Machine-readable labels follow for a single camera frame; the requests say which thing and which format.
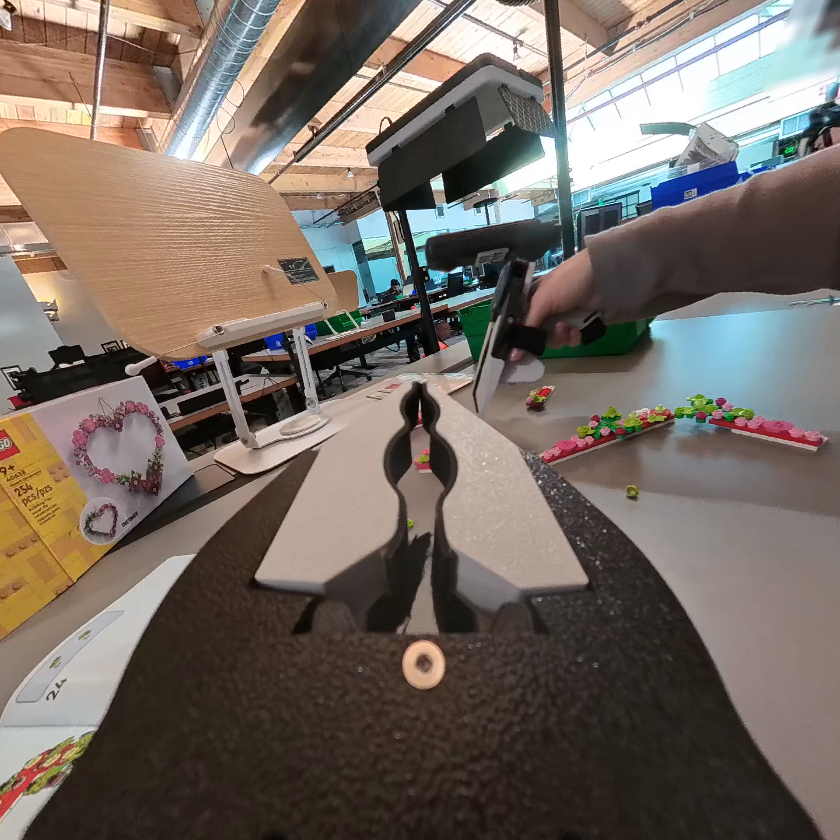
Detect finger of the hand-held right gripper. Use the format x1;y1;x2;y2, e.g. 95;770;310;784
472;315;526;416
484;262;521;329

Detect blue plastic bin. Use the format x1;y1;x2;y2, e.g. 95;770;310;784
650;161;759;207

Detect grey metal pipe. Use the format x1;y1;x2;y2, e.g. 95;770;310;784
91;0;111;139

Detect overhead light panel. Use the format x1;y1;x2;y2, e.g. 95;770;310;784
365;54;557;212

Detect long red lego flower strip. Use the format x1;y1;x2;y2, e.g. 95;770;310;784
541;407;677;466

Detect large green plastic bin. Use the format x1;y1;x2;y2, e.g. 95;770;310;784
457;297;654;361

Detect lego instruction booklet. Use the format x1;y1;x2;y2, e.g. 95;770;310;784
0;554;198;840

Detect person's right hand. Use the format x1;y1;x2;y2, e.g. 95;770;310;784
508;266;598;363

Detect yellow white lego box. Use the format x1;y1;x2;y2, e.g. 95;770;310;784
0;375;194;641

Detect black light stand pole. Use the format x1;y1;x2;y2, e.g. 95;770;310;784
397;209;441;355

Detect tall black pole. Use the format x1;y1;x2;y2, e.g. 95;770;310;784
543;0;577;263

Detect flat printed leaflet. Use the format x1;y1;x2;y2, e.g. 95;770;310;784
364;373;475;403

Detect wooden book stand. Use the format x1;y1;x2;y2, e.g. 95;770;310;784
0;126;347;475

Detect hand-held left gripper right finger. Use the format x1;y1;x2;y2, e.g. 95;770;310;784
423;384;589;634

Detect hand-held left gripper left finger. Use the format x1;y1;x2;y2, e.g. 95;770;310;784
255;382;427;634

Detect person's right forearm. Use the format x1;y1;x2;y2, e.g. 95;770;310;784
584;147;840;326

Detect silver ventilation duct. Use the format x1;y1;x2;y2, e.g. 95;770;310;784
164;0;283;158

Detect red lego strip green flowers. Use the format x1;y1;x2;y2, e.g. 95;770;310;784
676;394;829;452

